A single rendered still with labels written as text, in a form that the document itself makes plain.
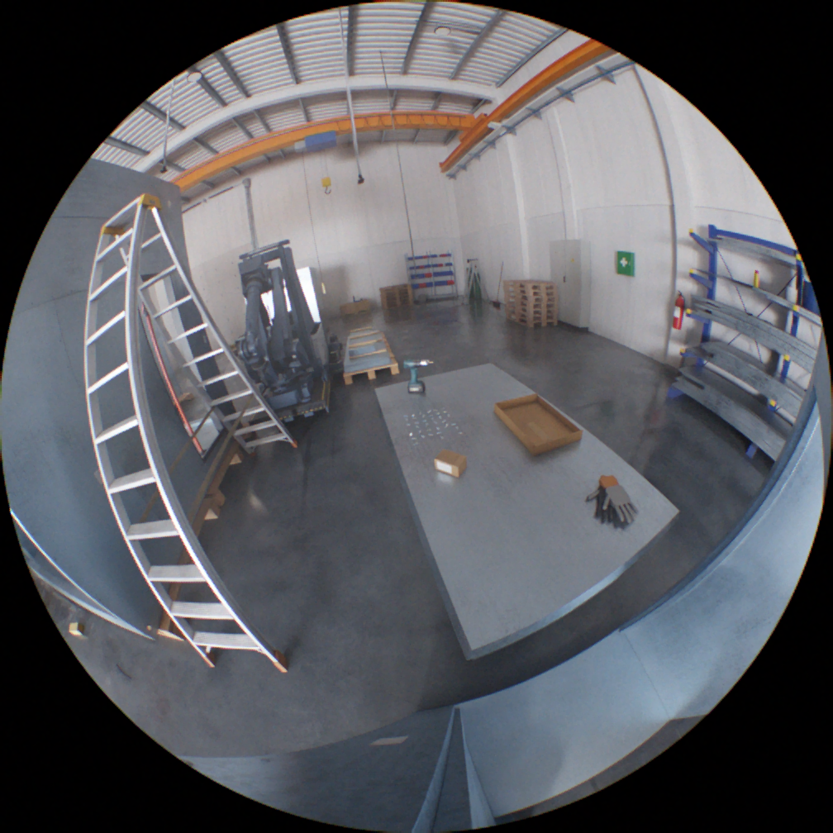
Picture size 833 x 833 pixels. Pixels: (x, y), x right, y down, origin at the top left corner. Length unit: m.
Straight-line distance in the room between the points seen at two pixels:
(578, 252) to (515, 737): 6.61
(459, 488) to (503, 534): 0.27
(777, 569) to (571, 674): 0.91
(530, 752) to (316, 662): 1.10
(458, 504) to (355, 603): 0.89
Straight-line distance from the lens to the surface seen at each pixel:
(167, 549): 2.29
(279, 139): 9.92
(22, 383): 1.90
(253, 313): 2.57
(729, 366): 3.87
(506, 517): 1.00
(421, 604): 1.54
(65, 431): 1.93
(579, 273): 6.25
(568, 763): 1.49
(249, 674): 1.82
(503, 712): 1.35
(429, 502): 1.05
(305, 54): 8.90
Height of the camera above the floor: 1.45
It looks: 31 degrees down
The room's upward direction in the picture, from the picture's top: 9 degrees counter-clockwise
